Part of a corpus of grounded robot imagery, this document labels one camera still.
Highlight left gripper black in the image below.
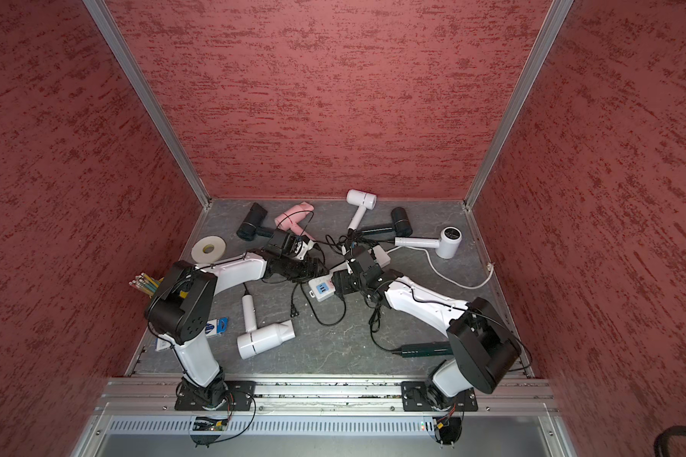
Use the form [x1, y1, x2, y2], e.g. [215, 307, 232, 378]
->
[280, 254, 330, 281]

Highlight black cord of front white dryer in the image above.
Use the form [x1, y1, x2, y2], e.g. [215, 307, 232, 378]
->
[288, 282, 349, 328]

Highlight black cord of front green dryer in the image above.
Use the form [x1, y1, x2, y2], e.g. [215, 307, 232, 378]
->
[368, 305, 404, 355]

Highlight dark green hair dryer back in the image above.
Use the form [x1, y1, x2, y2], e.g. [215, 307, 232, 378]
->
[356, 207, 414, 241]

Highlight white hair dryer front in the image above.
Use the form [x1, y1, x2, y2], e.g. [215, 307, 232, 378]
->
[237, 293, 295, 360]

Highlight white round hair dryer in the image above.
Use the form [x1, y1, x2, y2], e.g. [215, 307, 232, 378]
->
[394, 227, 463, 260]

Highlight white power strip coloured sockets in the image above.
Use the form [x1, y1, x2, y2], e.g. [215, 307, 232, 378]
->
[308, 246, 391, 302]

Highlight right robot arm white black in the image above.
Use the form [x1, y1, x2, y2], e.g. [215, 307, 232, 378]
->
[332, 248, 522, 411]

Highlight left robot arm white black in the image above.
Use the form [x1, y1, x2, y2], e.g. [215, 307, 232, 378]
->
[145, 232, 328, 411]

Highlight pink hair dryer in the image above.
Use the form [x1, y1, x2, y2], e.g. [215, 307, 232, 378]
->
[274, 202, 316, 241]

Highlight black hair dryer far left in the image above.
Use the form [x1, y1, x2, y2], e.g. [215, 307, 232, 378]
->
[236, 203, 274, 242]

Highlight white square hair dryer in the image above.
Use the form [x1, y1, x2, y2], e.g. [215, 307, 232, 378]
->
[346, 190, 377, 230]

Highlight white tape roll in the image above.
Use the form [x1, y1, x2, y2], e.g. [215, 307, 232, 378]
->
[191, 235, 227, 265]

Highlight bundle of pencils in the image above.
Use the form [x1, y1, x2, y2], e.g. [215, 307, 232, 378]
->
[129, 272, 160, 297]

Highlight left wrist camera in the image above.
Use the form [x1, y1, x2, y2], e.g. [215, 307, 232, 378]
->
[293, 239, 316, 261]

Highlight white power strip cable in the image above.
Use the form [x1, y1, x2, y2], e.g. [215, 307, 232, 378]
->
[385, 244, 495, 291]

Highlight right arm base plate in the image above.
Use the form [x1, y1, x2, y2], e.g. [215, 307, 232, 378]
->
[400, 381, 478, 413]

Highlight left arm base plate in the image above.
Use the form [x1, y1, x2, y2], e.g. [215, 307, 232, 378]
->
[175, 378, 256, 412]

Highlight aluminium front rail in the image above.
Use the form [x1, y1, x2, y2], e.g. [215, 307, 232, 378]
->
[71, 373, 579, 457]

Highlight black cable loop corner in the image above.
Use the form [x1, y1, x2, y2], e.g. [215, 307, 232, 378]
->
[652, 425, 686, 457]

